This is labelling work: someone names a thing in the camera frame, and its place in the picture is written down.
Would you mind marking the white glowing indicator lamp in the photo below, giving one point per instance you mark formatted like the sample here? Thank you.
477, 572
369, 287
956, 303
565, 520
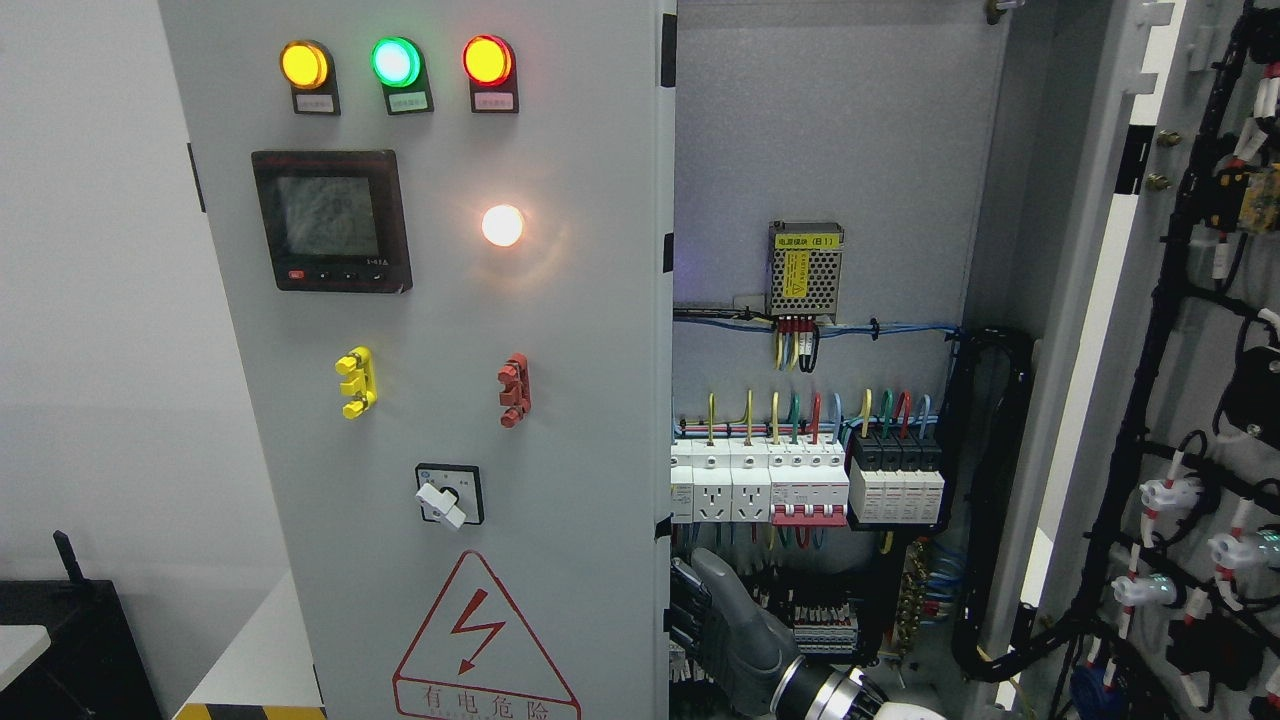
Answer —
503, 225

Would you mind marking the metal mesh power supply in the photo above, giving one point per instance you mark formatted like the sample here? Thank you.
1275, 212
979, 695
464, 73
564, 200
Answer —
806, 260

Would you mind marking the red test terminal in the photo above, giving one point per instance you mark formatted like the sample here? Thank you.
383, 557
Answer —
515, 394

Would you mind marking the yellow test terminal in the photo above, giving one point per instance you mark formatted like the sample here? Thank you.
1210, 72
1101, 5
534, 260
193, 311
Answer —
358, 381

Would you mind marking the green indicator lamp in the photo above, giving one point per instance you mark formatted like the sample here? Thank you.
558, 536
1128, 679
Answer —
402, 72

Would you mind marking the red indicator lamp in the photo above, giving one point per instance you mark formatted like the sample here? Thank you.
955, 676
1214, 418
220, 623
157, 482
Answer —
490, 66

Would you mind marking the grey cabinet door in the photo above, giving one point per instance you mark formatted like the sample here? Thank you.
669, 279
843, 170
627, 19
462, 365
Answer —
574, 494
1150, 525

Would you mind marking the red electric hazard warning sign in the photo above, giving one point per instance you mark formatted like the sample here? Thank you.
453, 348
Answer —
475, 657

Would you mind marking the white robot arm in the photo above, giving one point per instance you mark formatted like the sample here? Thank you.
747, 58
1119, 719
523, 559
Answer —
812, 690

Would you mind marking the white socket breaker row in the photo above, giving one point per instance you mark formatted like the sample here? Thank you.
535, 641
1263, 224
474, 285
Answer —
799, 483

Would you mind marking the black box with antenna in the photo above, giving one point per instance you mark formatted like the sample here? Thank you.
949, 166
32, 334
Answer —
92, 669

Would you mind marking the white rotary selector switch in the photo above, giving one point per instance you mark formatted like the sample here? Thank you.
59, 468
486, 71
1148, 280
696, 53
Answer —
450, 494

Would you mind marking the yellow indicator lamp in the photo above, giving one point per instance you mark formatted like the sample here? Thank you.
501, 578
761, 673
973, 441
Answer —
309, 69

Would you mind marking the black surge protector block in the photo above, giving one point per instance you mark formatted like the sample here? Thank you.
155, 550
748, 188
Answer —
895, 481

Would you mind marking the black digital power meter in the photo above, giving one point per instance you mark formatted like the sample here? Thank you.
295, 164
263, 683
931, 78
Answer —
334, 220

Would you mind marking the dark grey robot hand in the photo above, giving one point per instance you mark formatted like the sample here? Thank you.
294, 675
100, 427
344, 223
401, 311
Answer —
745, 649

